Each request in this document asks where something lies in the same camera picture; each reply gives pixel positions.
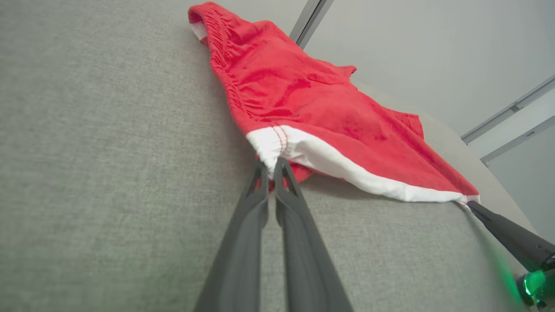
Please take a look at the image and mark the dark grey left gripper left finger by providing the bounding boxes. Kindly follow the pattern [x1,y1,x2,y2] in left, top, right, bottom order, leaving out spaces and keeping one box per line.
[193,160,270,312]

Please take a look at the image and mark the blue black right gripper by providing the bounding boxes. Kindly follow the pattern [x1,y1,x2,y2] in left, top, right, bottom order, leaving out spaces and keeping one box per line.
[467,200,555,309]

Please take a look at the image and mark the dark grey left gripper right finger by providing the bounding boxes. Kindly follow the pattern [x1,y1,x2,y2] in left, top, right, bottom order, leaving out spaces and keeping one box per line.
[274,157,354,312]

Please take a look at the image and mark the red jersey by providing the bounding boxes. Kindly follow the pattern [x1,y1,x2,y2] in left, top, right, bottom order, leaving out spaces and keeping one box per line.
[187,1,481,205]

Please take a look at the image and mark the grey fabric sofa cushion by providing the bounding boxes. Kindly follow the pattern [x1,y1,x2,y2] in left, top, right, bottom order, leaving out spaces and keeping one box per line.
[0,0,542,312]

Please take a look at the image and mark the grey metal wall rail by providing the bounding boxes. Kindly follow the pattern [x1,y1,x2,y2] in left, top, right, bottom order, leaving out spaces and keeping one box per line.
[460,75,555,145]
[480,116,555,168]

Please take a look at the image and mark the grey partition post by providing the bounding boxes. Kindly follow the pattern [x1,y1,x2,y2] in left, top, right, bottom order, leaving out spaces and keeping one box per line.
[288,0,335,49]

